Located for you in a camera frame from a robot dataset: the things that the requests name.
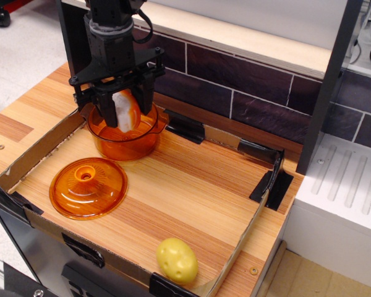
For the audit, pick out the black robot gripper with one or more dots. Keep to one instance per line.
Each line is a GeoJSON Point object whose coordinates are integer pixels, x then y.
{"type": "Point", "coordinates": [112, 65]}

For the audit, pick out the white and orange toy sushi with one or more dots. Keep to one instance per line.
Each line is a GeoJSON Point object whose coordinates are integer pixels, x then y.
{"type": "Point", "coordinates": [127, 111]}

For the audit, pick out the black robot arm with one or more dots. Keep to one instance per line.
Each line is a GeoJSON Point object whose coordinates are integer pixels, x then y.
{"type": "Point", "coordinates": [115, 12]}

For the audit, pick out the orange transparent plastic pot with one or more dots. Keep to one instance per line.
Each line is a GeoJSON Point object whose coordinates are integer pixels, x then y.
{"type": "Point", "coordinates": [114, 144]}

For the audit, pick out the orange transparent pot lid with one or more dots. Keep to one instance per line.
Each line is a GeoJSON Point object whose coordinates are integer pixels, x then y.
{"type": "Point", "coordinates": [88, 188]}

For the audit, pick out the cardboard fence with black tape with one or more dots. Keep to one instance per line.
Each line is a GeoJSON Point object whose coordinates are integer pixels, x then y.
{"type": "Point", "coordinates": [199, 193]}

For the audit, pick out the black caster wheel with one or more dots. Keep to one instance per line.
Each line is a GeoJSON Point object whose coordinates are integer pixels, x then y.
{"type": "Point", "coordinates": [5, 19]}

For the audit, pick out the yellow toy potato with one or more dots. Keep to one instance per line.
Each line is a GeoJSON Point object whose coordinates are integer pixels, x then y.
{"type": "Point", "coordinates": [177, 261]}

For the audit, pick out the white toy sink drainboard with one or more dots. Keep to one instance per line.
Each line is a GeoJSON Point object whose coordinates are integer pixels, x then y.
{"type": "Point", "coordinates": [337, 184]}

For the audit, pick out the dark grey shelf frame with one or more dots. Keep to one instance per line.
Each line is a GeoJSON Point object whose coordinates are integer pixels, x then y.
{"type": "Point", "coordinates": [258, 86]}

